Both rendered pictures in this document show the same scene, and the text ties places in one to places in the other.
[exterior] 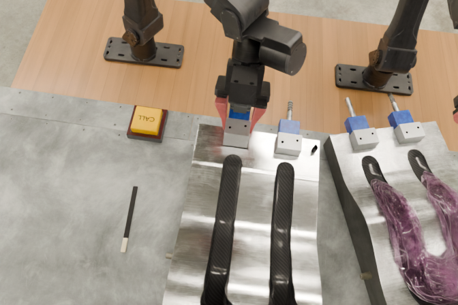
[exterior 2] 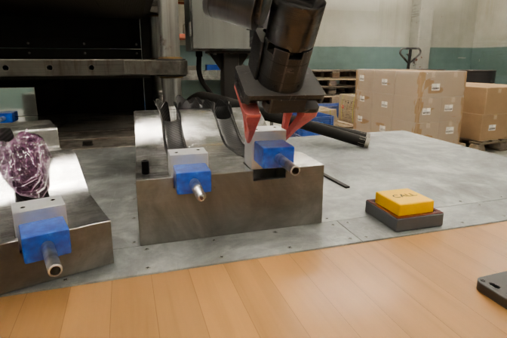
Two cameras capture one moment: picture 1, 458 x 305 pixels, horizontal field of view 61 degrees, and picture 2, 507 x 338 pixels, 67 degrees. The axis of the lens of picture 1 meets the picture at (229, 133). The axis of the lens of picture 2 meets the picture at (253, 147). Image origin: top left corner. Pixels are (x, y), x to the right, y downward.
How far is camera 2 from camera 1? 106 cm
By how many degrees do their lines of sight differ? 103
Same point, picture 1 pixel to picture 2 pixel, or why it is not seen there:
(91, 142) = (435, 197)
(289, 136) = (188, 152)
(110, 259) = not seen: hidden behind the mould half
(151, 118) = (398, 197)
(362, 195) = (66, 177)
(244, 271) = (202, 118)
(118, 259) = not seen: hidden behind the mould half
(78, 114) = (490, 207)
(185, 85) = (425, 268)
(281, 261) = (171, 131)
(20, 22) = not seen: outside the picture
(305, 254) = (148, 137)
